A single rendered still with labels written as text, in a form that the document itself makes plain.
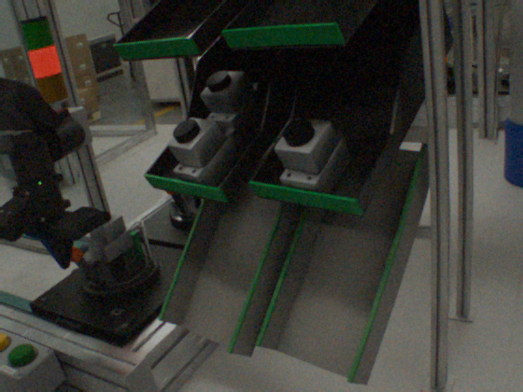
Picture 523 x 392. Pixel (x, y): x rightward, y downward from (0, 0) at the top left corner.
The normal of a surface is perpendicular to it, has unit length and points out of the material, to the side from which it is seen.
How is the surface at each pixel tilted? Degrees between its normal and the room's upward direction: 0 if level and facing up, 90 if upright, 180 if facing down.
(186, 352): 90
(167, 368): 90
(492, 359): 0
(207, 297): 45
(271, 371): 0
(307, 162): 115
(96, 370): 90
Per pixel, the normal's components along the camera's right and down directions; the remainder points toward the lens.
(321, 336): -0.56, -0.35
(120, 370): -0.15, -0.90
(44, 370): 0.86, 0.07
